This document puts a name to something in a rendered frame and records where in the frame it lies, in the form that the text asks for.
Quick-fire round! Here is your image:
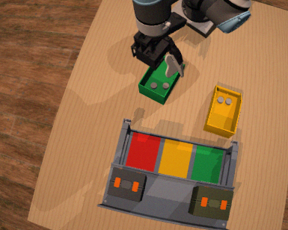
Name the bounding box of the green bin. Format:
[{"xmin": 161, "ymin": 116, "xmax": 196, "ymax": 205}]
[{"xmin": 138, "ymin": 56, "xmax": 180, "ymax": 105}]

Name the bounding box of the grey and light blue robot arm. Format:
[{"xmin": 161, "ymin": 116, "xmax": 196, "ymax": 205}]
[{"xmin": 132, "ymin": 0, "xmax": 251, "ymax": 36}]

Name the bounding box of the grey metal shelf rack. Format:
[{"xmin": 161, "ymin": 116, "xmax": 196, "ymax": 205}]
[{"xmin": 97, "ymin": 118, "xmax": 239, "ymax": 230}]

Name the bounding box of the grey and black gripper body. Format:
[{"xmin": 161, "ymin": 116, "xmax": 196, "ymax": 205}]
[{"xmin": 131, "ymin": 28, "xmax": 174, "ymax": 71}]

